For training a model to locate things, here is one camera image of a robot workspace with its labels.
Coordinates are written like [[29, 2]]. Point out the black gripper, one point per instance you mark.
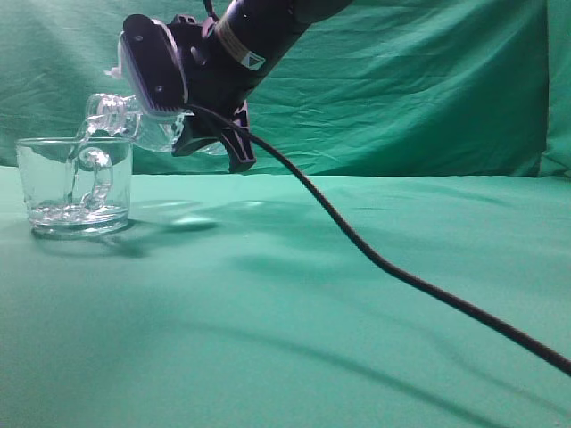
[[224, 60]]

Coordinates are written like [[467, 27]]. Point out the green backdrop cloth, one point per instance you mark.
[[385, 88]]

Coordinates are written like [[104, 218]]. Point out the green table cloth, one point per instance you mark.
[[234, 301]]

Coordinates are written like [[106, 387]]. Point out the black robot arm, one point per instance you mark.
[[306, 13]]

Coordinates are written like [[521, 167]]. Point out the clear plastic water bottle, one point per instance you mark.
[[124, 116]]

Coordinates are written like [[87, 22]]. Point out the clear glass cup with handle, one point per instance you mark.
[[75, 188]]

